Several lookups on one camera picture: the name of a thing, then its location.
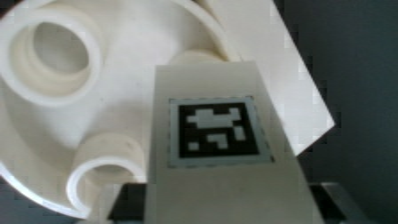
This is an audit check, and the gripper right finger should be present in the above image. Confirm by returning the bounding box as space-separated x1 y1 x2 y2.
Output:
310 182 374 224

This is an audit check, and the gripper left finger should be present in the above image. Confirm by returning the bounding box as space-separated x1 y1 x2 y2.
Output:
77 182 150 224

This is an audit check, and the white stool leg with tags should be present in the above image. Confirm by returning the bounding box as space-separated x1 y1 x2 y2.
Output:
144 62 324 224

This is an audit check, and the white round stool seat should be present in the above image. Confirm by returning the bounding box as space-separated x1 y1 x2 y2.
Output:
0 0 239 218

